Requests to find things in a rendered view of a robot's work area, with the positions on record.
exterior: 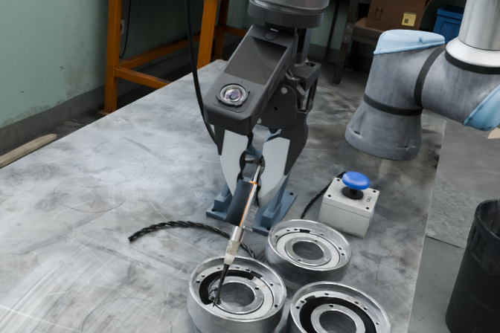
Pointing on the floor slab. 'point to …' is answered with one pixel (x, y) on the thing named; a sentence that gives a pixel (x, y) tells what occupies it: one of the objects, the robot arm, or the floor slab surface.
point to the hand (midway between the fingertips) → (248, 195)
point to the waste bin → (478, 276)
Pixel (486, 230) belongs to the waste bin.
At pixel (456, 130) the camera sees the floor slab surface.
